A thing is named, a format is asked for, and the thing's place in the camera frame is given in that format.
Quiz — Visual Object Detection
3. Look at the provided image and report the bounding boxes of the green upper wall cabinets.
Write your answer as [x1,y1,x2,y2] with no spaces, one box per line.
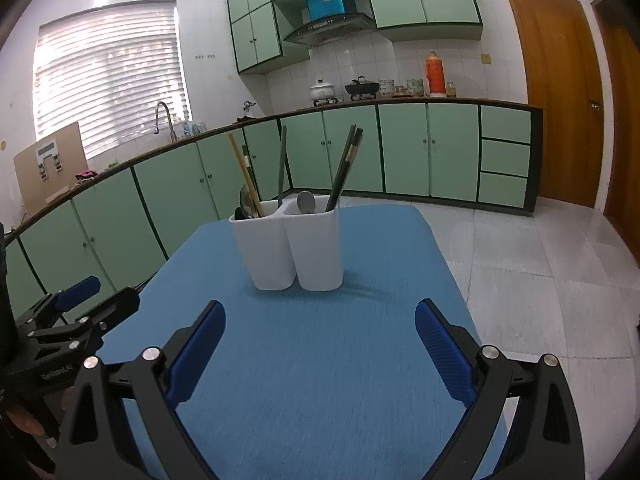
[227,0,483,75]

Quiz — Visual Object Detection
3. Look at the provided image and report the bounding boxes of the black wok with lid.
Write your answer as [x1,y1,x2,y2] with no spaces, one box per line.
[345,76,380,102]

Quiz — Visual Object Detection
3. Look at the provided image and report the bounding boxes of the white lidded pot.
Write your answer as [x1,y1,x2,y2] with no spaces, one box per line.
[310,79,337,107]

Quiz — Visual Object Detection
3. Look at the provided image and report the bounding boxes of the brown wooden door near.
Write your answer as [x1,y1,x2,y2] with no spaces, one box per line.
[509,0,603,207]

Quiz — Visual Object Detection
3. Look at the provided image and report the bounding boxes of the window with white blinds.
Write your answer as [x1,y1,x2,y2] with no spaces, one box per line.
[32,0,192,158]

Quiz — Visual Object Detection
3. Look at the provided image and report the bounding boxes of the black plastic spoon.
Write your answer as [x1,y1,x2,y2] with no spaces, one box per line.
[234,207,247,221]

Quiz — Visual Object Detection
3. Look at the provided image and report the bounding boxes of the brown wooden door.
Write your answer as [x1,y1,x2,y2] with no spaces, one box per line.
[509,0,603,207]
[593,0,639,258]

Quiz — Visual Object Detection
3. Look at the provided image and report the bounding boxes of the black chopstick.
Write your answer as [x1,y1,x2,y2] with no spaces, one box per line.
[326,124,357,212]
[340,126,363,197]

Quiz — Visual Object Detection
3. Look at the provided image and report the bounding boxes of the grey chopstick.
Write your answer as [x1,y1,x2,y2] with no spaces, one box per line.
[278,158,286,207]
[277,125,288,208]

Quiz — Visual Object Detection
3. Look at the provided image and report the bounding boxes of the glass jars on counter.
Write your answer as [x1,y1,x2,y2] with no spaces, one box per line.
[380,78,425,98]

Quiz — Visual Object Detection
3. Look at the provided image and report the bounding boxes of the brown wooden door far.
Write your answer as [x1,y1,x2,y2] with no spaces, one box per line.
[593,0,639,258]

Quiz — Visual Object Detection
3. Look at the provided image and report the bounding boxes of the person's left hand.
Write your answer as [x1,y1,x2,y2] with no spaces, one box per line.
[1,387,74,448]

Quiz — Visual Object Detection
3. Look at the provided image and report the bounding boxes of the orange thermos flask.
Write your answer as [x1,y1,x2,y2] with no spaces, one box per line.
[424,51,447,98]

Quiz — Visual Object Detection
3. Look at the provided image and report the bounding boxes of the chrome sink faucet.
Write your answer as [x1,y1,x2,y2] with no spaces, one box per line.
[152,101,179,143]

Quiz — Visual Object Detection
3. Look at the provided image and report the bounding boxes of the large steel spoon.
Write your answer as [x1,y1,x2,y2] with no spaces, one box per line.
[240,184,257,219]

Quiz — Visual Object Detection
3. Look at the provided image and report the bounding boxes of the small steel teaspoon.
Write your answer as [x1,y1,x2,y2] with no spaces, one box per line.
[296,191,316,214]

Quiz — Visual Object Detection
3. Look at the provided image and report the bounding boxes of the cardboard box on counter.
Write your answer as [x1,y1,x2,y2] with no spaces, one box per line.
[14,122,89,217]

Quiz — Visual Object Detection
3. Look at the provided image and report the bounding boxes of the green base kitchen cabinets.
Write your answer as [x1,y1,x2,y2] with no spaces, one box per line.
[6,99,544,314]

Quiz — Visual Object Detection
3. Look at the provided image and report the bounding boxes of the white two-compartment utensil holder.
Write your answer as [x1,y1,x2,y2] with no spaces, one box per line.
[229,195,344,292]

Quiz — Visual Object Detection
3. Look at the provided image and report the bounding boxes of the blue table mat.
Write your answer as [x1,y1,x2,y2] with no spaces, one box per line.
[100,205,473,479]

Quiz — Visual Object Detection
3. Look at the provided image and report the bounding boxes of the metal kettle on counter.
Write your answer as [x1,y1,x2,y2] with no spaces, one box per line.
[236,101,256,122]

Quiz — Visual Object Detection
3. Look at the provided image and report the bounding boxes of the wooden chopstick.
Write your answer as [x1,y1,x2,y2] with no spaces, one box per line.
[228,133,265,218]
[242,145,264,218]

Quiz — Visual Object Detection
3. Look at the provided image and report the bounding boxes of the black range hood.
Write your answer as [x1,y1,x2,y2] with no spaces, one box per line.
[284,12,376,47]

